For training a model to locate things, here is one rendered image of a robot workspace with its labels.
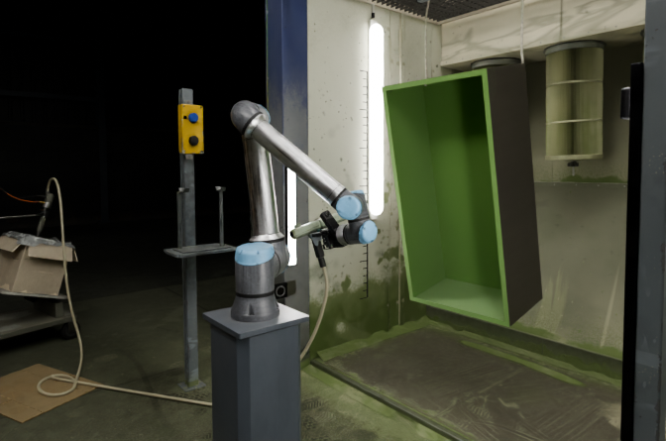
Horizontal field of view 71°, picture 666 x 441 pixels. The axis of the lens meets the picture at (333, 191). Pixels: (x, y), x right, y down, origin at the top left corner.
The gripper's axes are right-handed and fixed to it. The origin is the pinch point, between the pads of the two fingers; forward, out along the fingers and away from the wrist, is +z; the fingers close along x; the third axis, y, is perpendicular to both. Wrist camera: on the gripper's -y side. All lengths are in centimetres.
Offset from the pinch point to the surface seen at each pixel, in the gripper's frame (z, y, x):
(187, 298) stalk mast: 80, 22, -34
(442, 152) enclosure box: -13, -18, 95
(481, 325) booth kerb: 16, 106, 129
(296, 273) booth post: 57, 29, 24
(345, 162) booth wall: 46, -27, 75
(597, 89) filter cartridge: -67, -28, 190
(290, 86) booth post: 39, -77, 43
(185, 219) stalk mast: 73, -20, -25
